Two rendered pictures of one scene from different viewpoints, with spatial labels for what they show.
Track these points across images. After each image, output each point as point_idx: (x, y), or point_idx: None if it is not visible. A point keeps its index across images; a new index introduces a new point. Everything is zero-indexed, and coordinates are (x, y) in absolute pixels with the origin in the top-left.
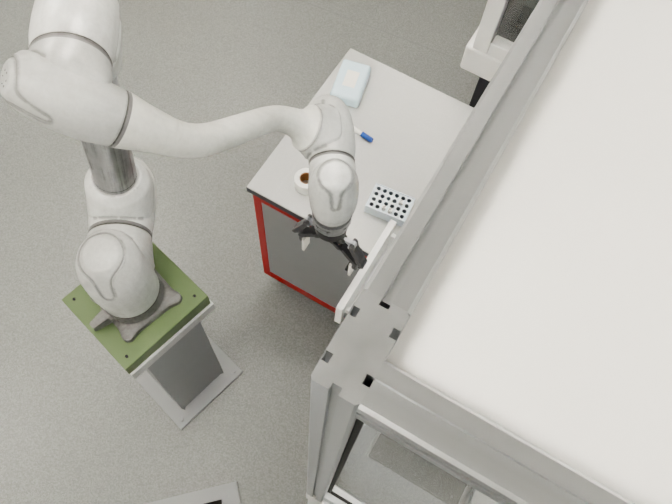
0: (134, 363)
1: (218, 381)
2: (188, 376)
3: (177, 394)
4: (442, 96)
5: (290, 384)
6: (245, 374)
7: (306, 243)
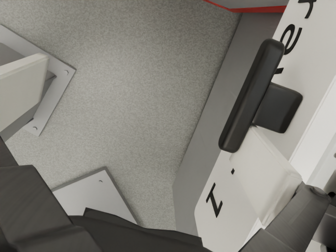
0: None
1: (55, 86)
2: (8, 127)
3: (10, 135)
4: None
5: (129, 72)
6: (80, 71)
7: (27, 94)
